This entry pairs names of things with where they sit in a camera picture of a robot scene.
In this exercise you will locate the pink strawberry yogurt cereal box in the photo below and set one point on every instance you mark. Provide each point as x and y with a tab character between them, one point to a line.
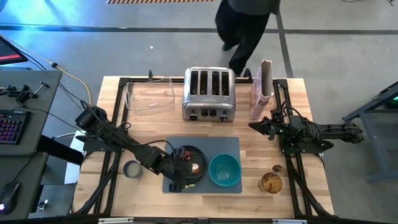
259	99

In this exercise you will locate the small amber glass object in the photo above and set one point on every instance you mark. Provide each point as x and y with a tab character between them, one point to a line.
277	169

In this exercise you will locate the black diagonal bar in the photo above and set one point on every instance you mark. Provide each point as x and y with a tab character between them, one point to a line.
59	150

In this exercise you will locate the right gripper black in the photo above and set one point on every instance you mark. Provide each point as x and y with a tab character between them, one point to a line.
280	127

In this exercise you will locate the clear plastic container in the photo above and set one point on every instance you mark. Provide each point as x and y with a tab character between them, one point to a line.
149	96

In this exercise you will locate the black backlit keyboard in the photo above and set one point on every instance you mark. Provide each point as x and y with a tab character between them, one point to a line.
12	127

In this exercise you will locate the brown bread roll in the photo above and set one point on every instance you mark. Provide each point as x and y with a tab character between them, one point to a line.
196	168

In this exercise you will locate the grey metal stand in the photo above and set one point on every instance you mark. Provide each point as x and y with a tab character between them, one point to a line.
373	130

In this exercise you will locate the stainless steel four-slot toaster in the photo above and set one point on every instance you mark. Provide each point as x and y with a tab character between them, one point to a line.
208	105

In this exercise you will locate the black clamp tool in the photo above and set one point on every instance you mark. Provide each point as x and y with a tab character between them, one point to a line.
26	95

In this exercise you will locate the dark grey plate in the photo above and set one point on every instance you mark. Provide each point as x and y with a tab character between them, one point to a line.
202	175

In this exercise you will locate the grey placemat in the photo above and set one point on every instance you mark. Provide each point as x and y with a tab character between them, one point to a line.
224	144

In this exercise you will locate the black aluminium table frame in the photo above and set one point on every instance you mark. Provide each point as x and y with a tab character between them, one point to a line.
115	99

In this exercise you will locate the black computer mouse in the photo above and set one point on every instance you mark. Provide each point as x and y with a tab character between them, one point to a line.
7	197

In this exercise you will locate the white paper sheet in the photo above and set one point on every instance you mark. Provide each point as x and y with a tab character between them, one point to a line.
73	168

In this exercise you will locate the person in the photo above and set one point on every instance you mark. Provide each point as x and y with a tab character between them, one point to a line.
245	31

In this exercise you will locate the dark grey desk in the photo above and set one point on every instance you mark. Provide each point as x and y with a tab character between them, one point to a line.
37	124

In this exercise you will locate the teal bowl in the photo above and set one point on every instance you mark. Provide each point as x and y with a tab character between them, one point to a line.
224	170

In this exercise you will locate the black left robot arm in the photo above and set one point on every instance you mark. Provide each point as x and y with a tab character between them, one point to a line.
124	140

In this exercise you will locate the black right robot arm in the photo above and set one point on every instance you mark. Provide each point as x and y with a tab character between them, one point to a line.
329	130

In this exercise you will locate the computer monitor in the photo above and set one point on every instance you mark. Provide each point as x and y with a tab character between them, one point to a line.
11	53

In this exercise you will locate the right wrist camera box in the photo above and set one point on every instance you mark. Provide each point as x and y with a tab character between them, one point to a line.
297	123

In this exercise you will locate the grey-blue cup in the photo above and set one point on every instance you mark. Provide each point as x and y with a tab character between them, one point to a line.
126	171

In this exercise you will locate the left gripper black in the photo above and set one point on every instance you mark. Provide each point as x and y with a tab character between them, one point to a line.
178	171

